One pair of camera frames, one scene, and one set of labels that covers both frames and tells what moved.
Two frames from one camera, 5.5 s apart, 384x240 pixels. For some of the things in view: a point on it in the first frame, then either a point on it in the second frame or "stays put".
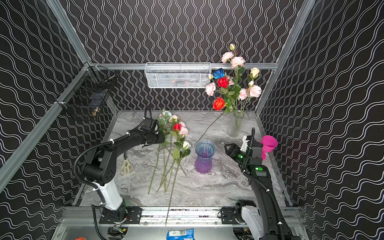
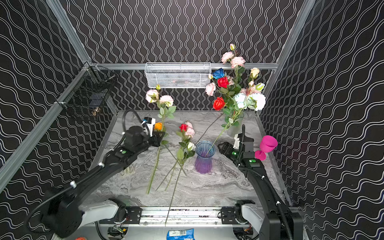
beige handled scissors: [127, 167] stays put
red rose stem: [229, 100] to [223, 83]
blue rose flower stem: [218, 73] stays put
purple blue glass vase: [204, 151] stays put
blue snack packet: [181, 234] stays put
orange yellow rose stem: [154, 169] stays put
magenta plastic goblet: [269, 143] stays put
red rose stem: [196, 142] to [219, 104]
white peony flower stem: [165, 128] to [242, 101]
